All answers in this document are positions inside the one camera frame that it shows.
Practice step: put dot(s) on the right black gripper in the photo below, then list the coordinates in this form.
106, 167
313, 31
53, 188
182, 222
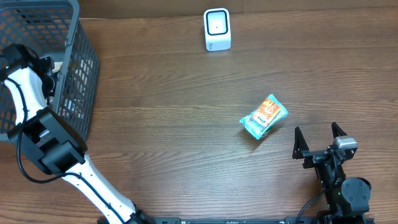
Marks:
319, 154

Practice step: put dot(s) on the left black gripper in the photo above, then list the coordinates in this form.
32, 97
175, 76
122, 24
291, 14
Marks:
47, 73

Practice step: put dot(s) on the teal orange tissue pack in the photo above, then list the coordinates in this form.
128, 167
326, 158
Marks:
268, 113

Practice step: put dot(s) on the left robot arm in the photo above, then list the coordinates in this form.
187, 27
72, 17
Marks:
50, 143

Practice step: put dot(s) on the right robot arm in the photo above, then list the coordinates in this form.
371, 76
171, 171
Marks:
347, 198

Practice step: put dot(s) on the white barcode scanner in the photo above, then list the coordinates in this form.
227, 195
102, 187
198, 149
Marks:
217, 29

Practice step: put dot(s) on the grey plastic mesh basket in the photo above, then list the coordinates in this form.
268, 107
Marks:
53, 29

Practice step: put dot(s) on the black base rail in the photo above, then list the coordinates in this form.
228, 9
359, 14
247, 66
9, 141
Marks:
286, 220

